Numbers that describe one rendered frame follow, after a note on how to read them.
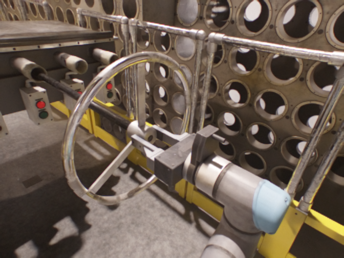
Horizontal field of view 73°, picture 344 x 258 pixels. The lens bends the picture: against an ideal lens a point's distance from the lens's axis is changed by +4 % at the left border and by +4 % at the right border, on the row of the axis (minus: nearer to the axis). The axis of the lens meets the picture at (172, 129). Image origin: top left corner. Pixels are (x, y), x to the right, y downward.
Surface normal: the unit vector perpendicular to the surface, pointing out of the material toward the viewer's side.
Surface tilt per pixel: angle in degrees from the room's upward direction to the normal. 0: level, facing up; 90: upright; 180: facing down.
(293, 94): 90
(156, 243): 0
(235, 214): 90
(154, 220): 0
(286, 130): 90
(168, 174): 90
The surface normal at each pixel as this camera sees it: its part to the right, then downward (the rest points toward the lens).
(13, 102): 0.75, 0.38
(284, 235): -0.66, 0.36
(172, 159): 0.05, -0.85
